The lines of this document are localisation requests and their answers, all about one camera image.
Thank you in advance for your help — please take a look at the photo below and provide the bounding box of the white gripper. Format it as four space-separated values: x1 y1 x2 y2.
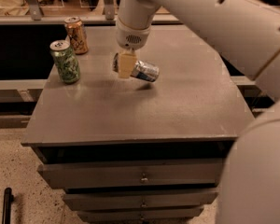
116 20 150 78

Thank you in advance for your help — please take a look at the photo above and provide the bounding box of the silver blue redbull can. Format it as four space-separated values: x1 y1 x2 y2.
112 52 161 83

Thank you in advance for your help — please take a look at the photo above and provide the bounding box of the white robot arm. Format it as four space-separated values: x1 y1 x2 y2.
117 0 280 224

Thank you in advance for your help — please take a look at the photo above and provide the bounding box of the orange brown soda can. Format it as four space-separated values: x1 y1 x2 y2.
64 17 89 54

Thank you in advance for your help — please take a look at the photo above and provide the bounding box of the green soda can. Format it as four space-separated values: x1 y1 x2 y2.
49 40 80 84

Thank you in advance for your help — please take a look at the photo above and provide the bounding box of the grey metal railing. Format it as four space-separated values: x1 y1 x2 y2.
0 0 181 26

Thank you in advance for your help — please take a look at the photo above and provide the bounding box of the grey drawer cabinet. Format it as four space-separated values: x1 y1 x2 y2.
21 23 256 224

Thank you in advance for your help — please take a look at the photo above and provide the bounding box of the top grey drawer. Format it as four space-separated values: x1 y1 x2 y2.
38 159 223 189

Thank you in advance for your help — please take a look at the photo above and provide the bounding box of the grey drawer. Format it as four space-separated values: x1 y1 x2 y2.
38 159 223 189
63 188 217 211
77 206 203 223

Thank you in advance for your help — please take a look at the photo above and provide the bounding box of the middle grey drawer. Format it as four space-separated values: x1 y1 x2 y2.
63 188 217 211

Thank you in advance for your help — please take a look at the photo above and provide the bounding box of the bottom grey drawer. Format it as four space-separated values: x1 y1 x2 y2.
77 206 203 223

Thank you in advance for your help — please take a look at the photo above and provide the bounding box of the black pole on floor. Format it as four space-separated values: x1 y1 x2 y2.
2 188 14 224

